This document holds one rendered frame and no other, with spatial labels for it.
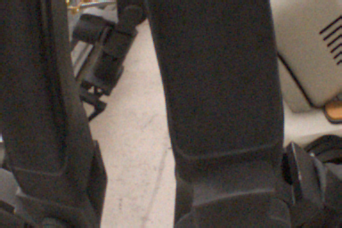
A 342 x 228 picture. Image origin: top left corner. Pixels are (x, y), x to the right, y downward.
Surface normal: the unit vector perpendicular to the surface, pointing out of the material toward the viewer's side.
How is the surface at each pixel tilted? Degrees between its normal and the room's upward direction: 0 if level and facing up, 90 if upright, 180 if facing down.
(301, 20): 90
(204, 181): 21
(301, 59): 90
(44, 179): 90
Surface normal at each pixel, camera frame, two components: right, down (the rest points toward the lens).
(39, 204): -0.05, 0.60
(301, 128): -0.36, -0.59
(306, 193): 0.58, -0.63
